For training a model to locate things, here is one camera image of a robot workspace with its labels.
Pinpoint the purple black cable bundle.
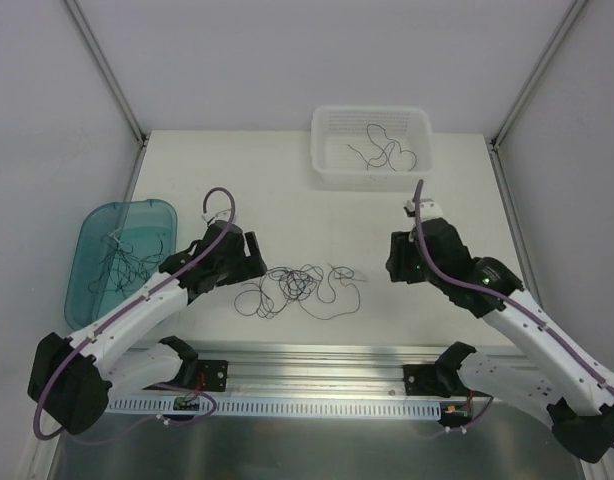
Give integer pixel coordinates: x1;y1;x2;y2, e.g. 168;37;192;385
234;262;371;322

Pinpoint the thin purple cable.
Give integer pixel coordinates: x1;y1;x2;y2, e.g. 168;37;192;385
345;122;418;172

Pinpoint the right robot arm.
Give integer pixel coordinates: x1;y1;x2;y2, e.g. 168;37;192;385
386;218;614;463

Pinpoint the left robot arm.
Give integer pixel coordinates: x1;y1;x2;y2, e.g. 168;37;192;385
27;220;267;440

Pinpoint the teal transparent plastic bin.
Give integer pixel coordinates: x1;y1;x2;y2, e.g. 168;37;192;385
64;199;178;330

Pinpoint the white perforated plastic basket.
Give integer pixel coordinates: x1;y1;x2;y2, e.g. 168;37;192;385
311;105;434;191

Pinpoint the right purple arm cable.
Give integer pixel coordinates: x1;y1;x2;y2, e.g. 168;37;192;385
414;179;614;401

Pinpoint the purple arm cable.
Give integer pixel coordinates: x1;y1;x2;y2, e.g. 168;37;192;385
414;179;614;401
32;187;237;440

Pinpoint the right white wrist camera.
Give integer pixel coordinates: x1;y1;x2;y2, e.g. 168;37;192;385
403;198;443;221

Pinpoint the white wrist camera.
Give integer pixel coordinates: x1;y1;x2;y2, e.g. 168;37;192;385
403;198;443;221
201;209;237;226

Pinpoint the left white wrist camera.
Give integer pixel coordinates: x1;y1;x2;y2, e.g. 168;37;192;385
201;209;237;226

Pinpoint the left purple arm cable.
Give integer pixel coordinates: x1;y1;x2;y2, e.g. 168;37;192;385
32;187;237;440

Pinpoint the aluminium mounting rail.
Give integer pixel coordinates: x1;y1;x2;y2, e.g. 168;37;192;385
106;340;538;404

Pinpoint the white slotted cable duct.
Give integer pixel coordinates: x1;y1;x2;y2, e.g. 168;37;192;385
107;394;441;421

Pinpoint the right aluminium frame post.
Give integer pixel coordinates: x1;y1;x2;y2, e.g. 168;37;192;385
490;0;592;152

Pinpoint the aluminium frame post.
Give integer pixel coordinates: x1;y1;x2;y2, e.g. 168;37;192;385
61;0;147;146
490;0;592;152

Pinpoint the left aluminium frame post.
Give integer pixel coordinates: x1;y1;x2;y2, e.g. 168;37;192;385
61;0;147;146

